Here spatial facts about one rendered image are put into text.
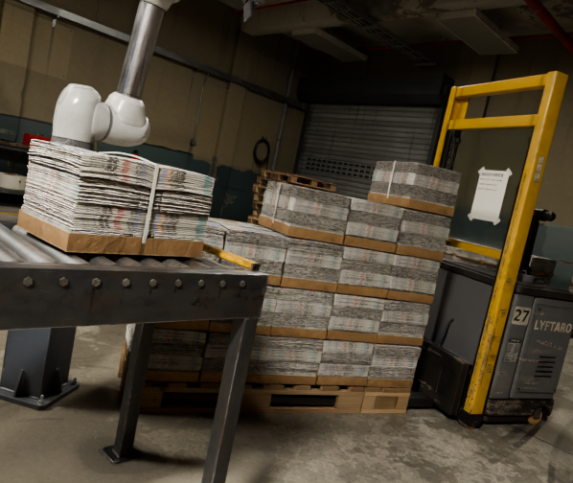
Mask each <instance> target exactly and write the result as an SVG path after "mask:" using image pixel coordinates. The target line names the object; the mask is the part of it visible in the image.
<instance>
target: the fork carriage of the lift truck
mask: <svg viewBox="0 0 573 483"><path fill-rule="evenodd" d="M423 338H424V341H423V345H422V346H419V347H420V348H422V349H421V350H422V351H421V354H420V357H419V358H418V361H417V366H416V367H415V368H416V370H415V375H414V379H413V384H412V387H411V388H412V389H414V390H415V391H417V392H424V393H426V395H427V396H429V397H430V398H432V399H433V403H434V404H435V405H436V406H438V407H439V408H441V409H442V410H443V411H445V412H446V414H448V415H449V416H450V415H455V416H457V413H458V409H459V405H460V401H461V398H462V394H463V390H464V386H465V382H466V378H467V374H468V370H469V367H470V362H469V361H467V360H465V359H463V358H461V357H460V356H457V355H455V354H454V353H453V352H451V351H449V350H447V349H445V348H443V347H442V346H440V345H438V344H436V343H434V342H433V341H431V340H429V339H427V338H425V337H424V336H423Z"/></svg>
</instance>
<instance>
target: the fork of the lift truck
mask: <svg viewBox="0 0 573 483"><path fill-rule="evenodd" d="M335 401H336V396H335V395H286V394H272V397H271V401H270V403H277V404H304V405H335ZM407 406H434V403H433V399H432V398H430V397H429V396H427V395H426V393H424V392H410V397H409V400H408V404H407Z"/></svg>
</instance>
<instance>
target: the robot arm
mask: <svg viewBox="0 0 573 483"><path fill-rule="evenodd" d="M139 1H140V3H139V6H138V10H137V13H136V17H135V21H134V25H133V29H132V33H131V36H130V40H129V43H128V47H127V51H126V58H125V61H124V65H123V69H122V73H121V76H120V80H119V84H118V87H117V91H116V92H113V93H112V94H110V95H109V96H108V98H107V100H106V101H105V103H103V102H101V96H100V94H99V93H98V91H96V90H95V89H94V88H93V87H91V86H86V85H80V84H73V83H70V84H69V85H68V86H67V87H65V88H64V89H63V91H62V92H61V94H60V96H59V98H58V100H57V105H56V110H55V115H54V120H53V133H52V139H51V142H54V143H60V144H64V145H68V146H72V147H76V148H81V149H85V150H91V151H93V145H92V144H94V141H101V142H104V143H107V144H110V145H115V146H121V147H133V146H138V145H141V144H143V143H144V142H145V141H146V140H147V139H148V138H149V133H150V124H149V119H148V118H147V116H146V113H145V105H144V103H143V101H141V97H142V93H143V89H144V85H145V82H146V78H147V74H148V71H149V65H150V61H151V58H152V54H153V50H154V47H155V43H156V39H157V37H158V33H159V29H160V26H161V22H162V18H163V15H164V12H166V11H167V10H168V9H169V8H170V6H171V5H172V4H174V3H177V2H179V1H180V0H139ZM242 2H243V3H244V6H243V18H244V23H245V24H246V23H247V22H248V21H249V20H250V19H251V18H252V12H253V10H255V9H256V8H257V7H258V6H259V3H258V1H257V0H242Z"/></svg>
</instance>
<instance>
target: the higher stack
mask: <svg viewBox="0 0 573 483"><path fill-rule="evenodd" d="M376 165H377V166H376V168H375V170H374V175H373V177H372V178H373V179H372V180H373V181H372V184H371V191H370V192H369V193H374V194H380V195H387V198H388V196H398V197H405V198H411V199H416V200H419V201H424V202H429V203H433V204H438V205H442V206H446V207H451V208H454V206H455V205H456V202H457V201H456V200H457V196H458V195H457V192H458V188H459V186H460V185H459V184H460V179H461V178H462V177H460V176H462V175H461V173H458V172H453V171H449V170H446V169H442V168H438V167H434V166H430V165H426V164H422V163H416V162H398V161H397V162H396V161H395V162H393V161H377V163H376ZM382 204H387V203H382ZM387 205H391V206H396V207H399V208H402V209H404V210H403V211H404V212H403V213H402V214H403V216H402V219H401V220H400V221H401V226H400V228H399V227H398V228H399V234H398V235H397V242H396V244H398V245H399V246H400V245H404V246H410V247H415V248H421V249H426V250H432V251H438V252H444V249H445V248H446V242H447V237H448V234H449V230H450V229H449V227H450V222H451V218H445V217H450V216H446V215H441V214H436V213H432V212H427V211H423V210H418V209H413V208H409V207H403V206H398V205H393V204H387ZM455 207H456V206H455ZM432 214H433V215H432ZM437 215H438V216H437ZM441 216H445V217H441ZM392 254H394V255H393V256H395V257H394V259H393V261H394V262H393V263H392V265H391V270H390V273H389V274H390V275H389V276H391V278H390V283H389V284H390V285H389V287H388V288H387V289H389V291H390V290H394V291H402V292H410V293H418V294H424V295H431V296H432V295H434V294H435V292H434V291H435V288H436V281H437V278H438V273H439V272H437V271H438V270H439V269H438V268H440V266H439V264H440V263H439V262H437V261H439V260H435V261H434V260H433V259H427V258H421V257H415V256H408V255H402V254H397V253H392ZM382 299H383V300H385V302H384V303H385V304H384V307H383V311H382V314H381V318H380V321H379V322H380V323H379V325H378V334H383V335H394V336H407V337H419V338H423V336H424V331H425V326H426V325H427V319H428V316H429V315H428V314H429V311H430V309H429V308H430V306H429V305H428V304H427V303H420V302H411V301H403V300H396V299H388V298H382ZM372 343H373V344H374V345H373V346H374V348H373V351H372V357H371V362H370V363H371V364H370V368H369V372H368V375H367V376H368V379H386V380H413V379H414V375H415V370H416V368H415V367H416V366H417V361H418V358H419V357H420V354H421V351H422V350H421V349H422V348H420V347H419V346H416V345H401V344H387V343H374V342H372ZM362 387H364V390H363V391H364V396H363V399H362V404H361V407H360V413H406V407H407V404H408V400H409V397H410V391H411V388H409V387H375V386H362Z"/></svg>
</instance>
